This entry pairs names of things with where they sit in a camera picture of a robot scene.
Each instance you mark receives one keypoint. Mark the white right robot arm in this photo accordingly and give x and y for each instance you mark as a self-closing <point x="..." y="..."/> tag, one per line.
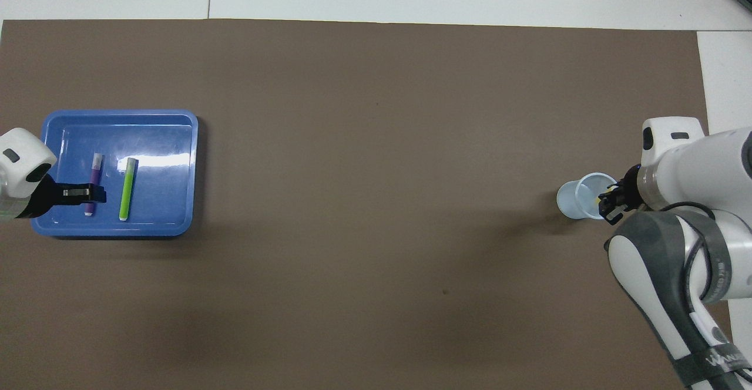
<point x="693" y="161"/>

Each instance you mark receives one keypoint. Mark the green marker pen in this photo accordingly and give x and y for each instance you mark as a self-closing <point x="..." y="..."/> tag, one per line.
<point x="126" y="193"/>

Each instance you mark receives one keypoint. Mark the clear plastic cup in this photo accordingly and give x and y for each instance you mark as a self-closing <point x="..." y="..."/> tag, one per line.
<point x="573" y="202"/>

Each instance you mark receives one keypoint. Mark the blue plastic tray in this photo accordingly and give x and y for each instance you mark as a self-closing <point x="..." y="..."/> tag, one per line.
<point x="158" y="143"/>

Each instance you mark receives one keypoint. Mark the purple marker pen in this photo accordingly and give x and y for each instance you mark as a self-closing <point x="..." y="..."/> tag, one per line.
<point x="96" y="170"/>

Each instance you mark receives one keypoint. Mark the brown table mat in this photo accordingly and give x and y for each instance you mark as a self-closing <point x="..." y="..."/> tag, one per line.
<point x="376" y="143"/>

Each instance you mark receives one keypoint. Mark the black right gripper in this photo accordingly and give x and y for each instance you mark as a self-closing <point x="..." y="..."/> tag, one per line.
<point x="631" y="190"/>

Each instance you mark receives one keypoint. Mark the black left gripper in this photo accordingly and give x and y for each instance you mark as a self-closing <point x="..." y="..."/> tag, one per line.
<point x="41" y="199"/>

